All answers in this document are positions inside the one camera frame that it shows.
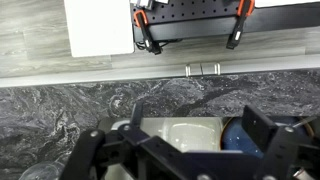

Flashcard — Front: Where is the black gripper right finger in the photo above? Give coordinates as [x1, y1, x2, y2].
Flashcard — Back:
[241, 105, 320, 180]

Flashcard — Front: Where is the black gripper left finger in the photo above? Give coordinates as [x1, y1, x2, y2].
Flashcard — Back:
[59, 101, 183, 180]

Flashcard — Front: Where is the cream cup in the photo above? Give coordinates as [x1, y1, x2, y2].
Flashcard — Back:
[110, 119, 133, 132]

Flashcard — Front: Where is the blue plate with brown rim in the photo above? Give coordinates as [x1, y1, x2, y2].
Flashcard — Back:
[220, 116, 316, 159]

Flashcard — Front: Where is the stainless steel sink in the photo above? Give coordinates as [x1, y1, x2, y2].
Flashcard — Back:
[98, 115, 320, 180]

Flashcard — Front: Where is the white base cabinet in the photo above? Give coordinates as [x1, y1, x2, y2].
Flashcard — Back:
[0, 53, 320, 89]

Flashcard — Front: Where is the clear plastic bowl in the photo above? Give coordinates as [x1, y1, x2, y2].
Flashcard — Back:
[160, 117, 224, 154]

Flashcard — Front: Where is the white stand panel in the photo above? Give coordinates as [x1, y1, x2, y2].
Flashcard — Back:
[63, 0, 136, 59]

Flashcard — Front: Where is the orange black clamp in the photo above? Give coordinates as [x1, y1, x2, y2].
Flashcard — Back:
[225, 0, 256, 51]
[132, 9, 164, 56]

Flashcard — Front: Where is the black perforated board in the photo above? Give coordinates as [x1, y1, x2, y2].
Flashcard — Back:
[129, 0, 320, 43]

